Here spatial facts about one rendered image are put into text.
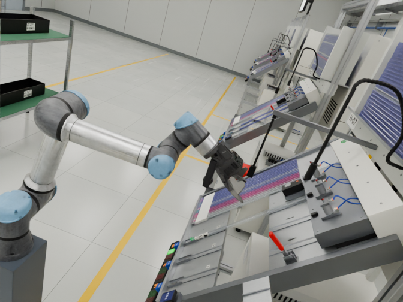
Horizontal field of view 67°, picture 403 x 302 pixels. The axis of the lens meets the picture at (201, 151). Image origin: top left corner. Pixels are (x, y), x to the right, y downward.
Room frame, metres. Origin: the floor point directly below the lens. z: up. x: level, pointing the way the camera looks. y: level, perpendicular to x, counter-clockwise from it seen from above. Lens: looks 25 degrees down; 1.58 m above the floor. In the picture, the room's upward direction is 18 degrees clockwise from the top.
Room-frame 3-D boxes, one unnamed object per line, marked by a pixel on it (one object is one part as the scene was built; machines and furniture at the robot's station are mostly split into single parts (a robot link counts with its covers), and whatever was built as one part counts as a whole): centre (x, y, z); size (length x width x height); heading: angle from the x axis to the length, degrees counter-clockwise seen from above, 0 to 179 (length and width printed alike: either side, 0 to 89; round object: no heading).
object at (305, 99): (2.39, -0.61, 0.66); 1.01 x 0.73 x 1.31; 86
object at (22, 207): (0.84, 0.59, 0.72); 0.13 x 0.12 x 0.14; 1
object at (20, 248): (0.83, 0.59, 0.60); 0.15 x 0.15 x 0.10
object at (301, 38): (5.63, -1.03, 0.95); 1.36 x 0.82 x 1.90; 86
